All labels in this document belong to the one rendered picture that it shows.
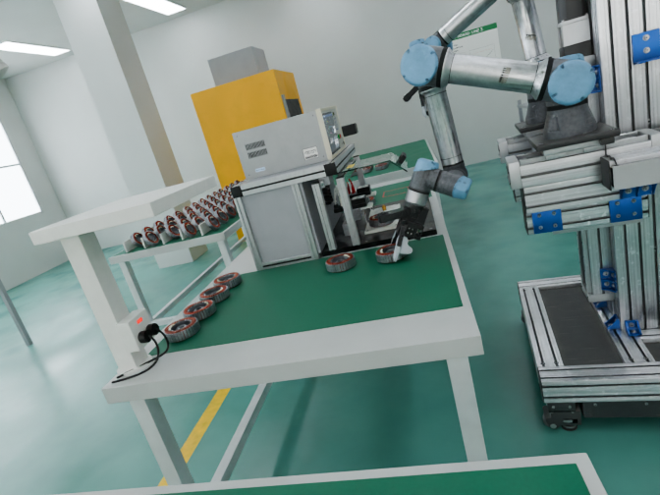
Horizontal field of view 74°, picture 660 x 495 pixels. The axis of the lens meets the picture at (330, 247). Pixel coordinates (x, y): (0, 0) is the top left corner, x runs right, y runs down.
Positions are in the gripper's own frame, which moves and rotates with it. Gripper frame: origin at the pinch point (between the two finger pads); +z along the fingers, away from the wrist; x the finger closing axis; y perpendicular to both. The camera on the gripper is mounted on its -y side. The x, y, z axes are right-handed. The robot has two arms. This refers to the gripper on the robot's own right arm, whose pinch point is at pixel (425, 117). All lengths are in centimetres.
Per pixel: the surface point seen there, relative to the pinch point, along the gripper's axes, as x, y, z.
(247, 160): -61, -69, -4
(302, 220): -72, -48, 23
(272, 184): -73, -55, 6
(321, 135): -56, -36, -6
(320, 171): -70, -35, 6
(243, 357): -142, -44, 41
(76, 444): -95, -200, 116
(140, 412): -149, -79, 52
